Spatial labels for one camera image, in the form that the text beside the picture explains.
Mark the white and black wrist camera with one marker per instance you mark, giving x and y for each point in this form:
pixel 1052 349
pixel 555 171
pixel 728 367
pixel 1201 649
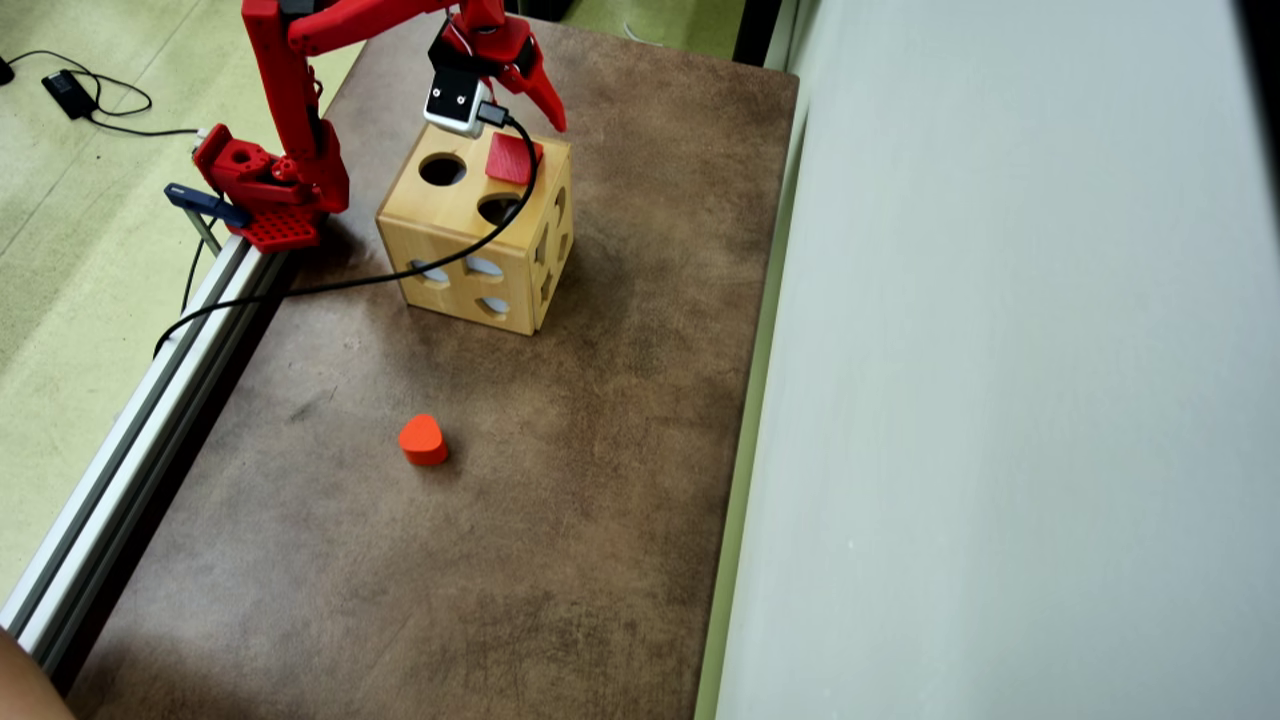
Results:
pixel 455 100

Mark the black power adapter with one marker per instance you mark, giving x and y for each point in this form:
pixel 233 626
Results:
pixel 70 94

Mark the red cube block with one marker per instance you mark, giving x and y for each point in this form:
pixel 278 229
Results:
pixel 512 158

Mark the person bare forearm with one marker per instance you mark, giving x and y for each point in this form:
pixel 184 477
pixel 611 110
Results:
pixel 25 690

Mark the black floor object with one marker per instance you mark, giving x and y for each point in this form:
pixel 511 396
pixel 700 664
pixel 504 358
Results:
pixel 558 8

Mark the blue clamp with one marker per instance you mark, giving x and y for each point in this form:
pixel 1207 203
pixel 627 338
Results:
pixel 195 198

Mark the orange rounded triangle block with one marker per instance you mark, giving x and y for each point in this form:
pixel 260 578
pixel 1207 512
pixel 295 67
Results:
pixel 422 440

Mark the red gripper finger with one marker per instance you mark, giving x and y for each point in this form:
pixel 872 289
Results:
pixel 542 95

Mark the aluminium profile rail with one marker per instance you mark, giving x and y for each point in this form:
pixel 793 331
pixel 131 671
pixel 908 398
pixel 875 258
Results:
pixel 120 440

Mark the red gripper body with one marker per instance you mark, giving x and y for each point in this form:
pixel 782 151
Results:
pixel 508 57

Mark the wooden shape sorter box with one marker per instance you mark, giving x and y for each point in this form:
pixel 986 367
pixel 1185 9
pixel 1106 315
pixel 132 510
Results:
pixel 410 210

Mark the dark vertical post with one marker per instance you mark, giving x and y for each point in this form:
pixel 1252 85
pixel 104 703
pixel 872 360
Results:
pixel 757 30

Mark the red robot arm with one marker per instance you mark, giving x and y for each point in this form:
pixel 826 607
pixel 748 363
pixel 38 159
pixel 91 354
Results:
pixel 290 100

